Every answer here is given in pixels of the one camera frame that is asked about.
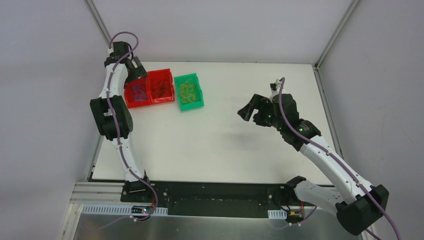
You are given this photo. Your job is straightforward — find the left circuit board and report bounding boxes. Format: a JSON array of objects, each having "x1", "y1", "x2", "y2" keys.
[{"x1": 131, "y1": 205, "x2": 155, "y2": 216}]

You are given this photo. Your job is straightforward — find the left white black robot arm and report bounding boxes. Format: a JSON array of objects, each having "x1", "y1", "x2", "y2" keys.
[{"x1": 89, "y1": 41, "x2": 153, "y2": 203}]

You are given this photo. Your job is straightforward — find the green plastic bin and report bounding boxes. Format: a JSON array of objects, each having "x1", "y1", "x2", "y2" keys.
[{"x1": 173, "y1": 73, "x2": 205, "y2": 112}]

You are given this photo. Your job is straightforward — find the black thin wire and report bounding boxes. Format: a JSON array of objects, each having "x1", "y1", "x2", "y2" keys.
[{"x1": 151, "y1": 75, "x2": 174, "y2": 100}]

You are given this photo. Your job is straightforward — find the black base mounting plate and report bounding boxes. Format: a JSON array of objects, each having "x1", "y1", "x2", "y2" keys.
[{"x1": 120, "y1": 181, "x2": 309, "y2": 219}]

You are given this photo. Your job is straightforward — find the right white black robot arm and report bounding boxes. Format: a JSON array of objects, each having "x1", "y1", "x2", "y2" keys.
[{"x1": 237, "y1": 93, "x2": 389, "y2": 236}]

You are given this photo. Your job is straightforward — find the aluminium frame rail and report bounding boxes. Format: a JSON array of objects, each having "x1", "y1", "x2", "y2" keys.
[{"x1": 70, "y1": 182, "x2": 124, "y2": 204}]

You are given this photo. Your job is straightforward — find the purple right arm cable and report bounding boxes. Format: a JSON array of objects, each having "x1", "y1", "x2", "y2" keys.
[{"x1": 277, "y1": 77, "x2": 403, "y2": 240}]

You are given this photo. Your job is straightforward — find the red plastic bin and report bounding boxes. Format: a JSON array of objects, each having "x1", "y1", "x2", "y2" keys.
[{"x1": 124, "y1": 68, "x2": 175, "y2": 109}]

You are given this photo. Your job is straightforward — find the right circuit board connector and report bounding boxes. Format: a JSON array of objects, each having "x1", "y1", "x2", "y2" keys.
[{"x1": 286, "y1": 212, "x2": 304, "y2": 224}]

